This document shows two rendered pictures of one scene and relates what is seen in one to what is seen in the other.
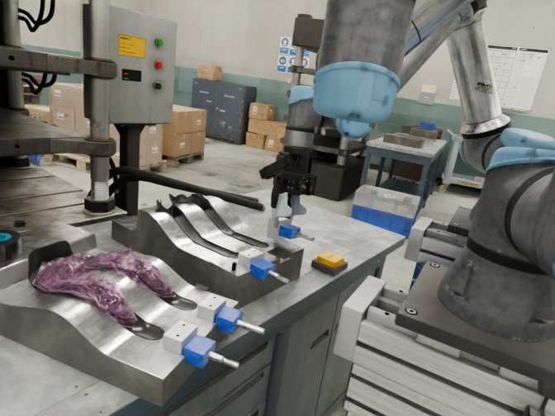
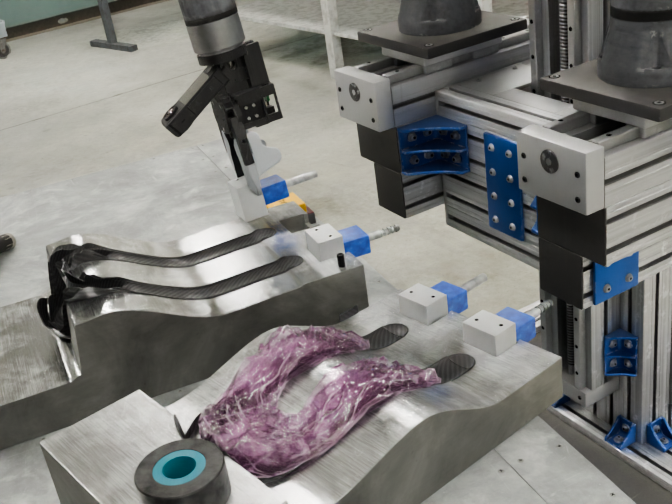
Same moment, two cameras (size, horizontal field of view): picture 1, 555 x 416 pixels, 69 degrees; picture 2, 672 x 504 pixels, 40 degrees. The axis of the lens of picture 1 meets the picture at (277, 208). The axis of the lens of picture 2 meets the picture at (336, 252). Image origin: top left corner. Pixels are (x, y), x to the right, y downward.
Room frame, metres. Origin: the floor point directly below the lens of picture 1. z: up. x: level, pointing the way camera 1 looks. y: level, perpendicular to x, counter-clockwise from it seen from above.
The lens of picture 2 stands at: (0.19, 0.97, 1.46)
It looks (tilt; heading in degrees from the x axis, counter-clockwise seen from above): 27 degrees down; 305
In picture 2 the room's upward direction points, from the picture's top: 8 degrees counter-clockwise
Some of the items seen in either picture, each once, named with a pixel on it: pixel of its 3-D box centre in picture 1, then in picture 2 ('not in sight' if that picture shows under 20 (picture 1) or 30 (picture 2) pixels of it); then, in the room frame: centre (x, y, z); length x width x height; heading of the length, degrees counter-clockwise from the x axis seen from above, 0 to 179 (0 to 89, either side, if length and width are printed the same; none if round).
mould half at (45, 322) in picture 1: (97, 293); (318, 418); (0.70, 0.33, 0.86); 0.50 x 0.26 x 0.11; 72
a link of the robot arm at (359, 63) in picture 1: (358, 59); not in sight; (0.41, -0.06, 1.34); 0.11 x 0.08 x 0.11; 178
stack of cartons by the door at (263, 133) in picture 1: (269, 127); not in sight; (7.80, 0.36, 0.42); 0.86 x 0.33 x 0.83; 66
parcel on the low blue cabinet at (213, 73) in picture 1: (210, 72); not in sight; (8.28, 1.69, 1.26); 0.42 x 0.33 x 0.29; 66
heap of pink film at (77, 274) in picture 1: (101, 273); (311, 381); (0.70, 0.33, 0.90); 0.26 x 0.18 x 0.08; 72
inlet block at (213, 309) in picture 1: (233, 320); (450, 297); (0.67, 0.05, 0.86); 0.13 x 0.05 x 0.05; 72
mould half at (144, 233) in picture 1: (204, 235); (160, 295); (1.04, 0.19, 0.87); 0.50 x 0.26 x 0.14; 54
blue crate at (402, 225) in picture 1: (382, 216); not in sight; (3.98, -1.10, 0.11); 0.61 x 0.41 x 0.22; 66
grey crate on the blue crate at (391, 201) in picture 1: (386, 200); not in sight; (3.98, -1.10, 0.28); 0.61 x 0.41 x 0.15; 66
